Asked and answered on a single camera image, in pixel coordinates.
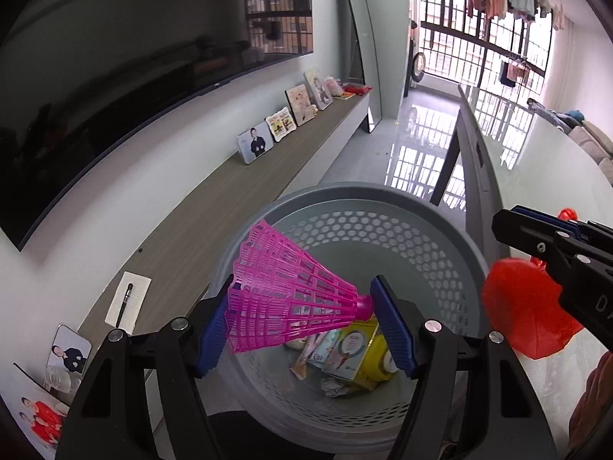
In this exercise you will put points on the red flat packet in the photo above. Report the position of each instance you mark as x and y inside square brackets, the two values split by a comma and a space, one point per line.
[357, 90]

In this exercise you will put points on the clear plastic bottle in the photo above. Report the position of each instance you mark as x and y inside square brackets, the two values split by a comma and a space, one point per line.
[62, 379]

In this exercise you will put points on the checked cloth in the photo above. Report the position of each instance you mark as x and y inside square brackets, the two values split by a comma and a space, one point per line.
[548, 115]

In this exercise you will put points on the person's right hand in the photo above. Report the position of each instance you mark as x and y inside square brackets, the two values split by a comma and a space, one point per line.
[591, 402]

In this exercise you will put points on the dark window grille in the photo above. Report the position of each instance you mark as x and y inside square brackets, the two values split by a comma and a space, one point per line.
[469, 33]

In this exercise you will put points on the pink plastic shuttlecock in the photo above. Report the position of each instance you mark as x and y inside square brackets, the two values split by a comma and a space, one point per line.
[287, 292]

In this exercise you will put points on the dark table leg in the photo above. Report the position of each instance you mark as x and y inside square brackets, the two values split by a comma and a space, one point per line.
[448, 163]

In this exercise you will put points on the round standing fan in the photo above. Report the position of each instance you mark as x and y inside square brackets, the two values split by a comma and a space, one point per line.
[420, 64]

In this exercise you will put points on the cartoon print photo frame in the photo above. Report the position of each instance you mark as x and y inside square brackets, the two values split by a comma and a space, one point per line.
[280, 124]

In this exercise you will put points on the white plastic wrapper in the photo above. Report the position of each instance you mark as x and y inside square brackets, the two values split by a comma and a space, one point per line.
[337, 387]

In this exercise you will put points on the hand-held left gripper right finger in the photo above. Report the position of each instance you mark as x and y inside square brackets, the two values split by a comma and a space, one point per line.
[395, 330]

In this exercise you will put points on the grey perforated plastic basket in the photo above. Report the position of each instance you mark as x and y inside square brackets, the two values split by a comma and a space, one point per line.
[421, 258]

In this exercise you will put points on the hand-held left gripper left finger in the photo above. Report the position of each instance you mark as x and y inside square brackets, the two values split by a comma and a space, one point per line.
[213, 335]

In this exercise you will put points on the red plastic bag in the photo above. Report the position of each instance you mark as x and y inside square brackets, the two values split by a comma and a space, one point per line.
[522, 306]

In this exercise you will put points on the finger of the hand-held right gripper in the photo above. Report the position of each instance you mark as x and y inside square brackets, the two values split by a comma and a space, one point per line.
[541, 215]
[527, 235]

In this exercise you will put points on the black pen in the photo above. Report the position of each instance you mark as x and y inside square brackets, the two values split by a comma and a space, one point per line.
[124, 304]

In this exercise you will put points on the black framed standing mirror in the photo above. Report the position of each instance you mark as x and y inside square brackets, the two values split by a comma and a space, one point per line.
[364, 48]

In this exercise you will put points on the yellow cardboard box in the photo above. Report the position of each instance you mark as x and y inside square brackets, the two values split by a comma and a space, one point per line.
[354, 354]

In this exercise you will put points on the child photo frame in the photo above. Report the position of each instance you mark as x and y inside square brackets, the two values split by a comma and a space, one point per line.
[299, 105]

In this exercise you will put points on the blue plush toy on sofa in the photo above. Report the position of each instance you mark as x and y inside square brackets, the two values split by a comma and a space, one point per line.
[574, 115]

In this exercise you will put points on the grey sofa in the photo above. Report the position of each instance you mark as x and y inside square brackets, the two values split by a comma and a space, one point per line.
[594, 143]

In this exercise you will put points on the cream fuzzy plush ball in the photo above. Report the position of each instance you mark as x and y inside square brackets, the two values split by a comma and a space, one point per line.
[297, 342]

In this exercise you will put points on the dark suit portrait frame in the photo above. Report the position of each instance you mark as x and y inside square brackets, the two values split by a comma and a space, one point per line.
[71, 350]
[256, 143]

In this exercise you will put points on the white notepad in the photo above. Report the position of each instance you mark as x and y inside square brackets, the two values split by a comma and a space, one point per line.
[139, 292]

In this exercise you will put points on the small clothes drying rack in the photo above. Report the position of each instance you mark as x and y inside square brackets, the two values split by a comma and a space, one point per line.
[513, 72]

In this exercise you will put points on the tall photo frame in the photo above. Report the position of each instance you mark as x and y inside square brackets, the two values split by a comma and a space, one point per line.
[318, 88]

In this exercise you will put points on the black television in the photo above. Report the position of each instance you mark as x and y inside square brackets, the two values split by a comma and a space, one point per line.
[119, 81]

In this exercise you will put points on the photo print red clothes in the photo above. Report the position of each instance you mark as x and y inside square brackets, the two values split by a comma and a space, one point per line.
[40, 414]

